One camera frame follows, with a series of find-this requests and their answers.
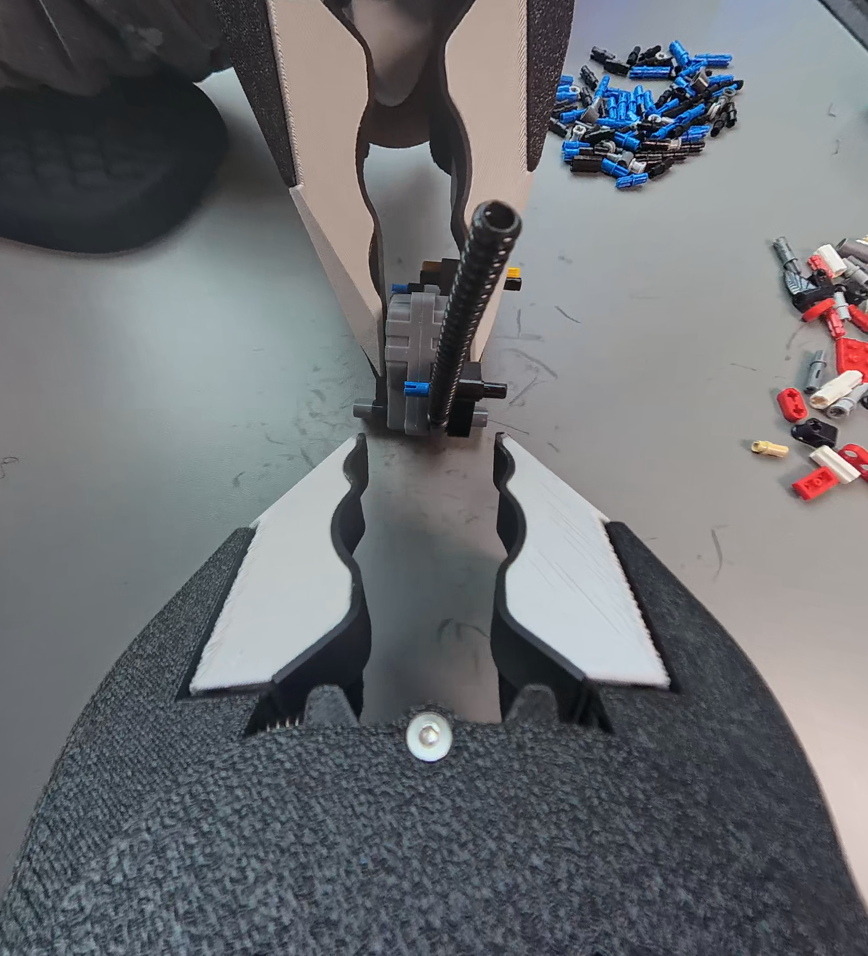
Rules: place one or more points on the grey desk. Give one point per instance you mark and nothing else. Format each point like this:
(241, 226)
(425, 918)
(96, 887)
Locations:
(180, 373)

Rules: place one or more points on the black small connector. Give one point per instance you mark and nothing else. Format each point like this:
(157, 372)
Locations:
(815, 432)

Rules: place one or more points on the grey toy motor assembly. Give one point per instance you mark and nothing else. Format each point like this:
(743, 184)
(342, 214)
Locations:
(411, 351)

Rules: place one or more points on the pile of blue black pins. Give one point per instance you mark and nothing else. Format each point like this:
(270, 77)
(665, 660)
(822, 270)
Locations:
(643, 112)

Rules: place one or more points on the pile of mixed toy parts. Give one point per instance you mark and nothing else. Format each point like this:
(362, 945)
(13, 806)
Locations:
(859, 351)

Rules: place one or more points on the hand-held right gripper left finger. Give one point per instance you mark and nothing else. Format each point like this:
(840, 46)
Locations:
(277, 597)

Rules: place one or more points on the white small brick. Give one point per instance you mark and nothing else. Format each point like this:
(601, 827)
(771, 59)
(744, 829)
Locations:
(835, 463)

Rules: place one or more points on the red oval link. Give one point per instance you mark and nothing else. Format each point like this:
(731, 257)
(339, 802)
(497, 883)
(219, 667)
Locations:
(792, 404)

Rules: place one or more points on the person's left forearm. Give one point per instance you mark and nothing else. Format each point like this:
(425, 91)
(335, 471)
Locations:
(68, 37)

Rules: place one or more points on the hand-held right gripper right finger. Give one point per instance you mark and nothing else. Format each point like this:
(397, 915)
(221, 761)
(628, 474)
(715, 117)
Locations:
(583, 597)

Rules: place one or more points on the tan small pin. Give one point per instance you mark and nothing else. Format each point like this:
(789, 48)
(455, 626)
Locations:
(770, 448)

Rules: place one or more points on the red small plate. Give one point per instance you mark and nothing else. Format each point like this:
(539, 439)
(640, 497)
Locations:
(815, 485)

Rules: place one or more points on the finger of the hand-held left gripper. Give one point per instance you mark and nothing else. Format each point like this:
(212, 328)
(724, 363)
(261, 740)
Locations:
(501, 112)
(322, 149)

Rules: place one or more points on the black chair armrest pad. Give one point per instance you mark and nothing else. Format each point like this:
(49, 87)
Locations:
(68, 172)

